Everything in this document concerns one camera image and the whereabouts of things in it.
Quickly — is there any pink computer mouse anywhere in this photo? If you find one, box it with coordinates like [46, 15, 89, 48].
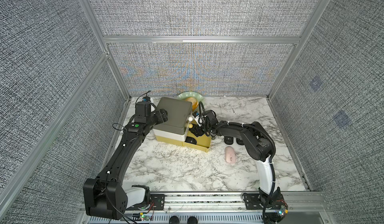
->
[225, 146, 237, 164]

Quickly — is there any black computer mouse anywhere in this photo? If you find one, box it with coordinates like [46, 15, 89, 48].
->
[185, 136, 197, 145]
[224, 136, 234, 145]
[236, 138, 244, 145]

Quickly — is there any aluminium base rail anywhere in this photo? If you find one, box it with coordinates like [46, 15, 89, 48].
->
[76, 191, 336, 224]

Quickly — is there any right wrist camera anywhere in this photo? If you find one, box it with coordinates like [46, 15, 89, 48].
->
[192, 111, 207, 126]

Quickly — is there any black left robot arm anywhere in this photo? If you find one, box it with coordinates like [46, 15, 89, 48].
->
[83, 101, 168, 222]

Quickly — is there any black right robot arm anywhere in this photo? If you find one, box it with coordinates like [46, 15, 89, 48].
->
[189, 110, 278, 199]

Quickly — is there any bread roll on plate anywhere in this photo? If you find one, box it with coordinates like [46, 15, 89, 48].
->
[185, 97, 199, 110]

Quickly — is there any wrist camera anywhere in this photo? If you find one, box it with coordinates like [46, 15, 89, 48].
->
[192, 111, 207, 126]
[142, 95, 152, 104]

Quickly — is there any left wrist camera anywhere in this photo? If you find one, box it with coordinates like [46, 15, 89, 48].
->
[142, 95, 152, 104]

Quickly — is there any green glass plate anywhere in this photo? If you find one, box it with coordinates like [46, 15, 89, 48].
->
[177, 91, 204, 111]

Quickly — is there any yellow bottom drawer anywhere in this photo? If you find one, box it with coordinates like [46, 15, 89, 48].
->
[182, 124, 212, 153]

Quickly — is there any three-drawer storage cabinet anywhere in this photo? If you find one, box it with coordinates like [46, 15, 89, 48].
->
[153, 97, 193, 145]

